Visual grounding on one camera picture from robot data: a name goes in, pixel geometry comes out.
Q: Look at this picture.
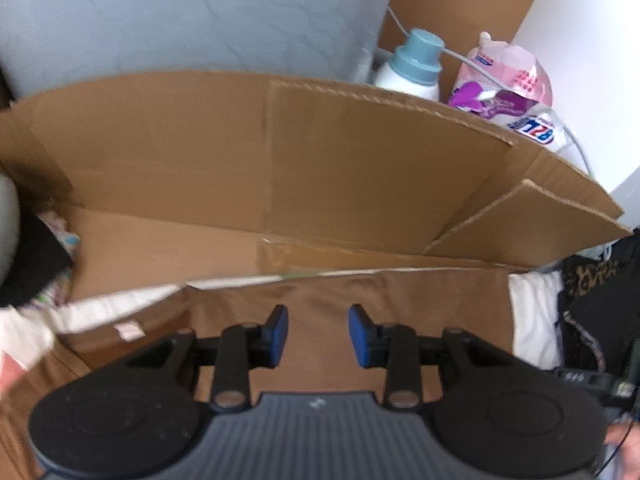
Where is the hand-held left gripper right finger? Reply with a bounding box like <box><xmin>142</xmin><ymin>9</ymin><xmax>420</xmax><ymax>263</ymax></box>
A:
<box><xmin>350</xmin><ymin>305</ymin><xmax>515</xmax><ymax>408</ymax></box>

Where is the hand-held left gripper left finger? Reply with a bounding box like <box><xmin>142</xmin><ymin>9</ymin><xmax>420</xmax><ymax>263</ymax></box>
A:
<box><xmin>126</xmin><ymin>306</ymin><xmax>290</xmax><ymax>408</ymax></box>

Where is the brown printed t-shirt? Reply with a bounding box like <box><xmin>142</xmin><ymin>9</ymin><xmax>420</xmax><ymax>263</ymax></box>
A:
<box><xmin>0</xmin><ymin>266</ymin><xmax>516</xmax><ymax>480</ymax></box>

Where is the person's right hand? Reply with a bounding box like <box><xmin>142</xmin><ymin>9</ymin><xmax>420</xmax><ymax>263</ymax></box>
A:
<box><xmin>605</xmin><ymin>422</ymin><xmax>640</xmax><ymax>478</ymax></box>

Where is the black folded cloth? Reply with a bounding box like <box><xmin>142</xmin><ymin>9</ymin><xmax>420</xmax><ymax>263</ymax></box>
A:
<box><xmin>555</xmin><ymin>230</ymin><xmax>640</xmax><ymax>376</ymax></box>

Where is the cream bear print blanket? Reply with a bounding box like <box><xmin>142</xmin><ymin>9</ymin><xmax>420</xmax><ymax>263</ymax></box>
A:
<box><xmin>0</xmin><ymin>270</ymin><xmax>566</xmax><ymax>376</ymax></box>

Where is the leopard print cloth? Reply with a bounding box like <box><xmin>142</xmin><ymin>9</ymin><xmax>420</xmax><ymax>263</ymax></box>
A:
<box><xmin>562</xmin><ymin>255</ymin><xmax>631</xmax><ymax>301</ymax></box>

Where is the flattened cardboard box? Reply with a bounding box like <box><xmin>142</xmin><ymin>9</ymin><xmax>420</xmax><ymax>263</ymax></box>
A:
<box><xmin>0</xmin><ymin>70</ymin><xmax>633</xmax><ymax>306</ymax></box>

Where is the floral patterned cloth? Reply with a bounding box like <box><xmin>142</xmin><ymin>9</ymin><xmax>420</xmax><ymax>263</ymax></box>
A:
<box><xmin>37</xmin><ymin>210</ymin><xmax>81</xmax><ymax>306</ymax></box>

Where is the small black cloth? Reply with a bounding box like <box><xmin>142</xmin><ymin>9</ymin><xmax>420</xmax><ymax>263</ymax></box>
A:
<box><xmin>0</xmin><ymin>212</ymin><xmax>76</xmax><ymax>308</ymax></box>

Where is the white bottle with blue cap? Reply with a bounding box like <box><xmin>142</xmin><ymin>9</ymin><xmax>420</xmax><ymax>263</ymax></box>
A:
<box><xmin>372</xmin><ymin>29</ymin><xmax>443</xmax><ymax>103</ymax></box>

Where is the purple and white detergent bag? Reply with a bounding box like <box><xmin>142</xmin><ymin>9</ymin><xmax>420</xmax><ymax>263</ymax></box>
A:
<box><xmin>447</xmin><ymin>77</ymin><xmax>581</xmax><ymax>156</ymax></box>

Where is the grey neck pillow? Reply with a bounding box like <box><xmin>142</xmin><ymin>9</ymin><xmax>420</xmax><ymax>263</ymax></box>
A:
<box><xmin>0</xmin><ymin>175</ymin><xmax>21</xmax><ymax>281</ymax></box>

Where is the pink detergent pouch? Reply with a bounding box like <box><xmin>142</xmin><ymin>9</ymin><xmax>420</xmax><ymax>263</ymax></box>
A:
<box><xmin>452</xmin><ymin>32</ymin><xmax>553</xmax><ymax>108</ymax></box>

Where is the grey wrapped washing machine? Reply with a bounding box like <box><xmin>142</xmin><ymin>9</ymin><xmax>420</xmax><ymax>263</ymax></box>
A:
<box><xmin>0</xmin><ymin>0</ymin><xmax>403</xmax><ymax>106</ymax></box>

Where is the upright cardboard sheet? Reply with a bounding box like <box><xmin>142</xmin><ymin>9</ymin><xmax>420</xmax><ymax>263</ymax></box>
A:
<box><xmin>377</xmin><ymin>0</ymin><xmax>556</xmax><ymax>86</ymax></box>

